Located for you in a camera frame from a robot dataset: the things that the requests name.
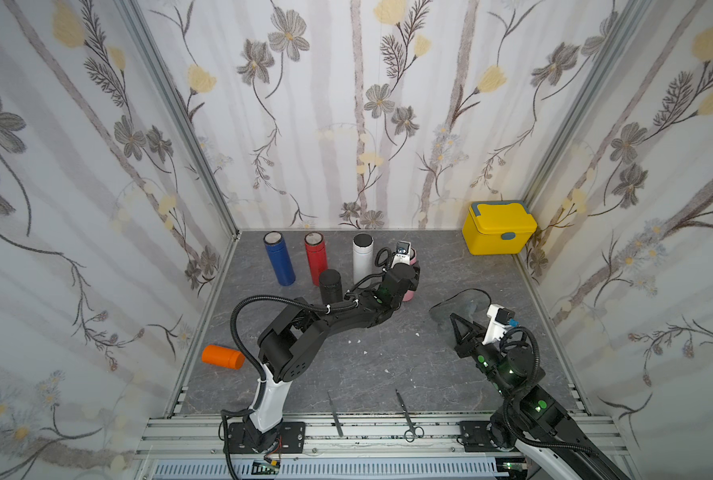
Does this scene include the red thermos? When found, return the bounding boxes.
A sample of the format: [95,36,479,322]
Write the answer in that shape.
[304,231,328,286]

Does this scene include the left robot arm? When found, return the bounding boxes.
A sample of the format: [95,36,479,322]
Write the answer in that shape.
[230,263,420,452]

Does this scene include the yellow lidded box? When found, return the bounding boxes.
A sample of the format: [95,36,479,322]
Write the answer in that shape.
[462,201,537,256]

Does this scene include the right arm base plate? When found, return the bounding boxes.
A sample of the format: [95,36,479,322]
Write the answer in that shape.
[457,420,498,453]

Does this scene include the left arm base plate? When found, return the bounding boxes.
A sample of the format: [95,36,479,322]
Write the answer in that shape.
[228,421,306,454]

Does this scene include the blue thermos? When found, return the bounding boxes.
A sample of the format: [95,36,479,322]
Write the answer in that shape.
[264,231,296,286]

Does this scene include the metal tweezers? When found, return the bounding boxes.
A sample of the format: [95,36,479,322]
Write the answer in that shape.
[328,391,344,438]

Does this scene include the pink thermos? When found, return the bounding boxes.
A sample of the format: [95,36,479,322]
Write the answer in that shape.
[403,248,417,302]

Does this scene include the white thermos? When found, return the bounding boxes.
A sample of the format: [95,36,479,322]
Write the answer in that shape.
[352,233,374,283]

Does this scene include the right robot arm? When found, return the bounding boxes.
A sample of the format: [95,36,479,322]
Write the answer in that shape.
[449,313,628,479]

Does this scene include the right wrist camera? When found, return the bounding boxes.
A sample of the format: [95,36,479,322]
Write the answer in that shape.
[482,304,518,345]

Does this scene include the black thermos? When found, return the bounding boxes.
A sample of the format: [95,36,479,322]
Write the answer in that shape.
[318,269,344,305]

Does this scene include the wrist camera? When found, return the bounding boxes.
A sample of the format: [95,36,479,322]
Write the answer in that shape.
[482,304,518,345]
[390,241,414,268]

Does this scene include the aluminium front rail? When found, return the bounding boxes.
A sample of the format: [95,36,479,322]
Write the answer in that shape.
[134,412,548,479]

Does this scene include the scissors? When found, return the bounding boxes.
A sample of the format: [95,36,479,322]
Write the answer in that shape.
[395,390,425,443]

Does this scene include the black corrugated cable conduit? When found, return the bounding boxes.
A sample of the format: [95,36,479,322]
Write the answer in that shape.
[219,293,357,480]

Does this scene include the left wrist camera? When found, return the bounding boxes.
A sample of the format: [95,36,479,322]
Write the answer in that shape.
[390,241,414,268]

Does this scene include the orange cap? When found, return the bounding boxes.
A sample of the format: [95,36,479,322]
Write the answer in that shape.
[202,345,246,370]

